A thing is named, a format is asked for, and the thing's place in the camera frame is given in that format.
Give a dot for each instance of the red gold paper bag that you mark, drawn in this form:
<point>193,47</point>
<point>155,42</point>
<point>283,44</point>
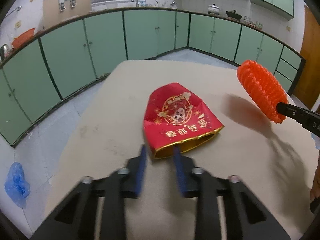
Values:
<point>176,117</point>

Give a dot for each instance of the orange basin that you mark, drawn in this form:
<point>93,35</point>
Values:
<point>24,37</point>

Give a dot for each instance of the person's hand at edge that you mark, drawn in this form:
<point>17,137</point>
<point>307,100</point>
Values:
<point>315,190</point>

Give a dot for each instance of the blue plastic bag on floor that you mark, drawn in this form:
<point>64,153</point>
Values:
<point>16,186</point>

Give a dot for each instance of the green lower kitchen cabinets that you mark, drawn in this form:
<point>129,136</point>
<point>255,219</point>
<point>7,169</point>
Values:
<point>59,63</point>

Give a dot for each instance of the steel electric kettle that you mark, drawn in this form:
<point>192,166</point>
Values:
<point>4,51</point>

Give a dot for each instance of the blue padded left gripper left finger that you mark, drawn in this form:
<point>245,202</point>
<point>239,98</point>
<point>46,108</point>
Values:
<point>75,216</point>

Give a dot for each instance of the metal towel rail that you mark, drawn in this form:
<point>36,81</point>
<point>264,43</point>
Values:
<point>15,10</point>

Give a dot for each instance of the black wok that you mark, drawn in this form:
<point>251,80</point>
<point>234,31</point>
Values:
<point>233,15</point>

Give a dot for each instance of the white enamel pot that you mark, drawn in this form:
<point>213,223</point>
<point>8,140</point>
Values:
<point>213,10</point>

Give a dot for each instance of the wooden door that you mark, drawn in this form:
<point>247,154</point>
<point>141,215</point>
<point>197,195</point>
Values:
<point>307,88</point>

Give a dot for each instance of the orange foam net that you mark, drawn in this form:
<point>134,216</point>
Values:
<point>263,88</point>

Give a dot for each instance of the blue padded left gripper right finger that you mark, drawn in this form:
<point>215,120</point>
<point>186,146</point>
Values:
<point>246,216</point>

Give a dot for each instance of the brown board with dispenser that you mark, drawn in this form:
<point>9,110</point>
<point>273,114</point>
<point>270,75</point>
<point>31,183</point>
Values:
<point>58,11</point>

